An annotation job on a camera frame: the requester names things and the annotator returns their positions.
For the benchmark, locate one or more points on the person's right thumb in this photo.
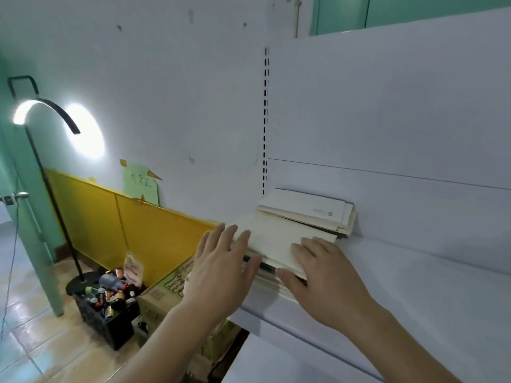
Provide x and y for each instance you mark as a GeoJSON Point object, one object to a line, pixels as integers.
{"type": "Point", "coordinates": [289, 279]}

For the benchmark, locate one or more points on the green door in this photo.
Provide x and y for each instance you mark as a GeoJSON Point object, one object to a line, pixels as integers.
{"type": "Point", "coordinates": [24, 219]}

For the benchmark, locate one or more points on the slotted shelf upright strip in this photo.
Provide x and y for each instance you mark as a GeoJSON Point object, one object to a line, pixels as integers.
{"type": "Point", "coordinates": [265, 115]}

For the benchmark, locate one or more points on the green taped paper note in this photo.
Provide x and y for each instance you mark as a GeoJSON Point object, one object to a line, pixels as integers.
{"type": "Point", "coordinates": [141, 185]}

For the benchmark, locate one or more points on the person's left hand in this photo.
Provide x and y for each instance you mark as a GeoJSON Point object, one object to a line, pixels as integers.
{"type": "Point", "coordinates": [215, 275]}

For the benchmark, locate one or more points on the green window frame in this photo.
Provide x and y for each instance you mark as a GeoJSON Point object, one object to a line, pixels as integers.
{"type": "Point", "coordinates": [399, 11]}

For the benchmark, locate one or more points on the white metal shelf unit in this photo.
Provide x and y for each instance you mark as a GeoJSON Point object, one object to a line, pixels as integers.
{"type": "Point", "coordinates": [419, 283]}

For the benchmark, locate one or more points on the person's left little finger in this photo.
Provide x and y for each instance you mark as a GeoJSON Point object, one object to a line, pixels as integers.
{"type": "Point", "coordinates": [202, 245]}

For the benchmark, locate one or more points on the yellow board panel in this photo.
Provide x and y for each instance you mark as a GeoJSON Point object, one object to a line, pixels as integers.
{"type": "Point", "coordinates": [99, 223]}

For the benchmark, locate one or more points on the stack of cream books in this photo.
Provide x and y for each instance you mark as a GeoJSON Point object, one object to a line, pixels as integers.
{"type": "Point", "coordinates": [275, 239]}

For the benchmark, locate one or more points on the person's left forearm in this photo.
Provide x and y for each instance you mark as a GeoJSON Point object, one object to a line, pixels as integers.
{"type": "Point", "coordinates": [175, 347]}

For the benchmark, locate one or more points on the clear snack packet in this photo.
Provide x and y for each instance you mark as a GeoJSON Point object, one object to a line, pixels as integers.
{"type": "Point", "coordinates": [133, 269]}

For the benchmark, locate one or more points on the pile of white booklets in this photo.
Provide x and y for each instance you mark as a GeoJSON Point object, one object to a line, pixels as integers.
{"type": "Point", "coordinates": [311, 209]}

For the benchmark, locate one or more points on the black plastic crate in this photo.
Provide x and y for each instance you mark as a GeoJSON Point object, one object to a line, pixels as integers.
{"type": "Point", "coordinates": [107, 327]}

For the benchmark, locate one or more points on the black arc floor lamp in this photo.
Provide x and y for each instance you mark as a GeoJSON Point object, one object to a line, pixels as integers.
{"type": "Point", "coordinates": [52, 195]}

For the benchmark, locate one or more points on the person's right forearm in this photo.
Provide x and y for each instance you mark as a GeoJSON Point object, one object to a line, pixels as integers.
{"type": "Point", "coordinates": [399, 351]}

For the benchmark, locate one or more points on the person's left middle finger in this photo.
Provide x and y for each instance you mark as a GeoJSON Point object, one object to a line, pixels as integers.
{"type": "Point", "coordinates": [229, 237]}

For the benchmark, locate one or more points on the person's right hand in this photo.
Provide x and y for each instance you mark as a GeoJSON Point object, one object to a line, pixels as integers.
{"type": "Point", "coordinates": [331, 287]}

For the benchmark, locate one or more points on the brown cardboard box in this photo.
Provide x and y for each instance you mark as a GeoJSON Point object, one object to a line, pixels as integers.
{"type": "Point", "coordinates": [163, 299]}

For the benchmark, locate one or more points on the heap of small bottles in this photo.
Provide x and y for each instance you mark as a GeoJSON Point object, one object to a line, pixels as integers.
{"type": "Point", "coordinates": [109, 289]}

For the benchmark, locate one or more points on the person's left thumb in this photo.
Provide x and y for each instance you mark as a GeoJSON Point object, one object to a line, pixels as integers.
{"type": "Point", "coordinates": [252, 267]}

